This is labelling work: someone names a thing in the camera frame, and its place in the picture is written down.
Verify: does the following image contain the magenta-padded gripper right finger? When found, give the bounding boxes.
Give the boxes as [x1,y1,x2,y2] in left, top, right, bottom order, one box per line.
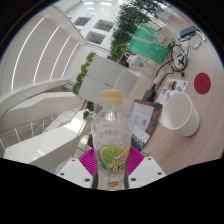
[124,146,167,190]

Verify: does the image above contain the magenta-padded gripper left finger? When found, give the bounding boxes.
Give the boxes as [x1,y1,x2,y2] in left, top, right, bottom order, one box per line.
[57,148,100,190]

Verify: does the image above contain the clear lime-label drink bottle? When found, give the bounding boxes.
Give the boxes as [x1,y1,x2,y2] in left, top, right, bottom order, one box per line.
[90,89,133,192]

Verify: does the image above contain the printed brochure booklet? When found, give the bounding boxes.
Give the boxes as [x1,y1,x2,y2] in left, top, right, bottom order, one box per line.
[128,98,164,152]

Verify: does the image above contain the glass balustrade wooden handrail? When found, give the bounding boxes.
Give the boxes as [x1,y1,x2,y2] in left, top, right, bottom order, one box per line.
[0,103,93,158]

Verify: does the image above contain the white paper cup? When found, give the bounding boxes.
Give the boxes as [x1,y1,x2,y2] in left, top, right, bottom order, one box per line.
[161,91,201,138]

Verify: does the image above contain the small potted green plants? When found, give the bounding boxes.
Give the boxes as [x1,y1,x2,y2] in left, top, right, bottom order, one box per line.
[83,101,96,119]

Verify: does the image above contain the black charger block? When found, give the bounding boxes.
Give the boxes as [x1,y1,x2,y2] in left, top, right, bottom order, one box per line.
[142,83,158,103]

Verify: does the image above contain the colourful sticker sheet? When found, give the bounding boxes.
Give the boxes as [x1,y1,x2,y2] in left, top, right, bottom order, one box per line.
[156,78,189,105]

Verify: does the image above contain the white chair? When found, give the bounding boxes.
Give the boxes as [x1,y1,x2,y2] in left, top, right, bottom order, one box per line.
[112,68,139,103]

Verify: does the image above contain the white cabinet with greenery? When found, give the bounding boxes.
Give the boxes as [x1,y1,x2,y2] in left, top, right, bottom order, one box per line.
[72,51,134,104]

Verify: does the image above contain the flat round red coaster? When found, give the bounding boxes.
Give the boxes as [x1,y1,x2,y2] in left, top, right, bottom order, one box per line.
[193,72,212,95]

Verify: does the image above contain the clear plastic bottle white cap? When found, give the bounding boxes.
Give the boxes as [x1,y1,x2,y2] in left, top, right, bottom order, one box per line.
[127,53,159,76]

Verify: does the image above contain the green tote bag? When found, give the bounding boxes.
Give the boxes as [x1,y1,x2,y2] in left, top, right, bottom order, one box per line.
[127,23,173,64]

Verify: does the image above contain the ceiling light strips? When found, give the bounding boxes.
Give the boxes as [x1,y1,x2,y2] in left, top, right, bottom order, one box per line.
[9,16,83,91]

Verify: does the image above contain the clear plastic packet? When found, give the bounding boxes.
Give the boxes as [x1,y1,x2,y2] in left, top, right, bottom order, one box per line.
[191,34,204,49]

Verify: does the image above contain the green hedge plants row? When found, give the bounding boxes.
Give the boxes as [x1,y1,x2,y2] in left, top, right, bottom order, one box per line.
[109,0,168,63]

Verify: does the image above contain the black cable bundle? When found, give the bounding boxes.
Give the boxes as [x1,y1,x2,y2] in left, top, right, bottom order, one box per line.
[154,36,194,81]

